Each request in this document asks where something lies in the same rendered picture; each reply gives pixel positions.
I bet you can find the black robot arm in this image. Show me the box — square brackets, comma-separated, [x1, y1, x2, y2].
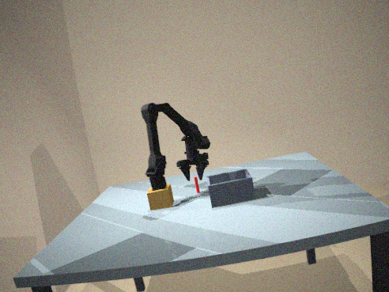
[142, 103, 210, 191]

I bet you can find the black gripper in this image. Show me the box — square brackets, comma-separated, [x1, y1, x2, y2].
[176, 149, 209, 181]

